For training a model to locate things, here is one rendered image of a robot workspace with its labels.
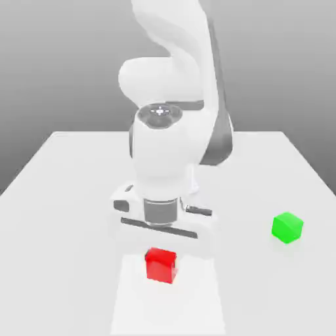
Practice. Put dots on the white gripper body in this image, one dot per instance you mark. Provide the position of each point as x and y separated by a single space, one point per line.
162 236

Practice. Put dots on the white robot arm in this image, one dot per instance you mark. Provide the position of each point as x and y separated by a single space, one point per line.
162 157

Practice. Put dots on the small red cube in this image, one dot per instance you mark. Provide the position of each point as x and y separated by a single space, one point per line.
160 266

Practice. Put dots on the small green cube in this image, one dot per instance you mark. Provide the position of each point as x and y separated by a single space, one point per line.
286 227

